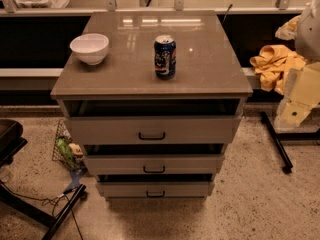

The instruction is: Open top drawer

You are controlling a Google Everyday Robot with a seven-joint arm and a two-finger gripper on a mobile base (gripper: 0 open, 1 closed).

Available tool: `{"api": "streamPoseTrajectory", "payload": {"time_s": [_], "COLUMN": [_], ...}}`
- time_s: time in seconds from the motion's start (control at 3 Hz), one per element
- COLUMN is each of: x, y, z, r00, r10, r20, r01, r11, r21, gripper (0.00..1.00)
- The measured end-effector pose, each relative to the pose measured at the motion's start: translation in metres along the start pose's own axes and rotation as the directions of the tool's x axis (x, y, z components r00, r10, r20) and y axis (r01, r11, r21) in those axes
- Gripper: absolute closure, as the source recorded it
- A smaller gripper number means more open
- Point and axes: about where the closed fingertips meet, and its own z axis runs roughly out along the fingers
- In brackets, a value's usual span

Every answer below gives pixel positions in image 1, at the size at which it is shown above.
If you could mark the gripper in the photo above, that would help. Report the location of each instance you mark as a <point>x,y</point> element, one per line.
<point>308,34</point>

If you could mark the grey drawer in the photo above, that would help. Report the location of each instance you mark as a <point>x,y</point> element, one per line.
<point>153,164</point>
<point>155,189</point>
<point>153,130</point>

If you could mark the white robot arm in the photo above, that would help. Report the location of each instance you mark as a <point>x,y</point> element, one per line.
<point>307,42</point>

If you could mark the grey drawer cabinet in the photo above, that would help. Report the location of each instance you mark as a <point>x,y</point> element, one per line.
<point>208,81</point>

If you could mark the yellow crumpled cloth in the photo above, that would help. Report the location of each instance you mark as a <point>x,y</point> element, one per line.
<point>273,64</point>

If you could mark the black stand leg right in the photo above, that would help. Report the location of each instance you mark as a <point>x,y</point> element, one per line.
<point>278,138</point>

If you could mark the blue soda can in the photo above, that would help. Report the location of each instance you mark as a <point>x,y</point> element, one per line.
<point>165,56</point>

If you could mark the white ceramic bowl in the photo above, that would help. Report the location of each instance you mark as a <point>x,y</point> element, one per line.
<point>90,48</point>

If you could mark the blue object on floor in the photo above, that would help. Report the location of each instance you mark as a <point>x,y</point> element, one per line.
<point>75,180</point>

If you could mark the green item in basket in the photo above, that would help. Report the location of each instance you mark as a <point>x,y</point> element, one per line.
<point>65,150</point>

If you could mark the wire mesh basket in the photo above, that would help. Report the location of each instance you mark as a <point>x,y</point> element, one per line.
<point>62,131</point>

